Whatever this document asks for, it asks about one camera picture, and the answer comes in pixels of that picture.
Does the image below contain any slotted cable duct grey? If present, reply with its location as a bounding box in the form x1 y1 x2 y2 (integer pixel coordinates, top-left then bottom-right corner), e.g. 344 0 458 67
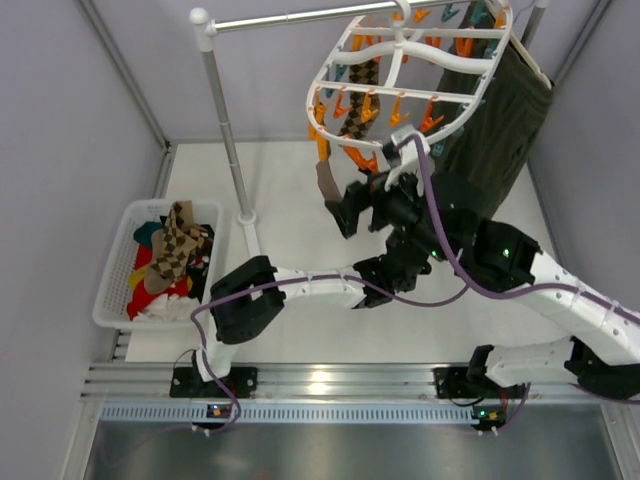
100 402 479 425

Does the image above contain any white oval clip hanger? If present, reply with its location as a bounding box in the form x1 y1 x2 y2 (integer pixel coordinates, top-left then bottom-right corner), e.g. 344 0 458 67
325 1 494 163

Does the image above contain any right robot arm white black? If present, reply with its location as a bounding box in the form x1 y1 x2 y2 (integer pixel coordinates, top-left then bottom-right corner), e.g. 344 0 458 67
324 173 639 402

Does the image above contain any aluminium mounting rail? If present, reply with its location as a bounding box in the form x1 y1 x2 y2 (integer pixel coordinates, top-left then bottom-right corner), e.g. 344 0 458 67
79 363 626 401

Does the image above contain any clothes rack metal frame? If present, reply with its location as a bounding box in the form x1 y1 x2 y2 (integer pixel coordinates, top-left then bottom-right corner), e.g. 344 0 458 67
188 0 549 261

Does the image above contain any brown tan argyle sock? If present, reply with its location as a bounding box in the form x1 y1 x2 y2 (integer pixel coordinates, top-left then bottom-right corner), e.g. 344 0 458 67
144 200 214 294

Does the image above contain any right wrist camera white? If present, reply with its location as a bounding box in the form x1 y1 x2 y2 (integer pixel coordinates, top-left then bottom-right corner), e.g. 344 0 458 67
382 125 434 195

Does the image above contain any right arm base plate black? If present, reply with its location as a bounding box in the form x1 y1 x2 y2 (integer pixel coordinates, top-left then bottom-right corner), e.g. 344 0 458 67
433 366 526 400

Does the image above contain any white clothes hanger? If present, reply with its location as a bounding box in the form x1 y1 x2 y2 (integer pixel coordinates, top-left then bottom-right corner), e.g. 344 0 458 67
479 0 556 89

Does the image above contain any olive green hanging garment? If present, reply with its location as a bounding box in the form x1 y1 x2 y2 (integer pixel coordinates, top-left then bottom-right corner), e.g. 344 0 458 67
429 2 556 221

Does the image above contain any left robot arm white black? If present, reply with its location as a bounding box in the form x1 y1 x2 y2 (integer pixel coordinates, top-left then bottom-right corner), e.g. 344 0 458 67
194 239 432 383

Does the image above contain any tan striped sock inner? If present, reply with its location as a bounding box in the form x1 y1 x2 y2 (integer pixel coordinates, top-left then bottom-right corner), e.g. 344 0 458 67
315 138 343 208

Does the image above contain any white laundry basket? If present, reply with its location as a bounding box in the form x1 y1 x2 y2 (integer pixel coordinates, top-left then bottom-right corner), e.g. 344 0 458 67
92 199 229 331

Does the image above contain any argyle sock right inner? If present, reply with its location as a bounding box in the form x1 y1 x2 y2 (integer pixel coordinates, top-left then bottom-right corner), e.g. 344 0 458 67
339 59 379 140

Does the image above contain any pile of socks in basket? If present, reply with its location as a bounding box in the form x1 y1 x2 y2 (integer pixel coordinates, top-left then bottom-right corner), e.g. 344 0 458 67
126 213 215 322

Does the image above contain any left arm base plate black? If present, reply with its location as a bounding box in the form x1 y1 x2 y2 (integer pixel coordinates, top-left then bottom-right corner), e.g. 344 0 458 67
169 366 258 399

